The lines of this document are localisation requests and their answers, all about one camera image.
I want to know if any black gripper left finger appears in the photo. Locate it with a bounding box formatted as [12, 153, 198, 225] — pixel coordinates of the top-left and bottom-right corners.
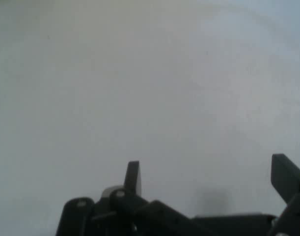
[55, 160, 197, 236]

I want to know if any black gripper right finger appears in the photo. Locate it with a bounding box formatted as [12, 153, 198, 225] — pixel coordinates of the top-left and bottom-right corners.
[267, 153, 300, 236]

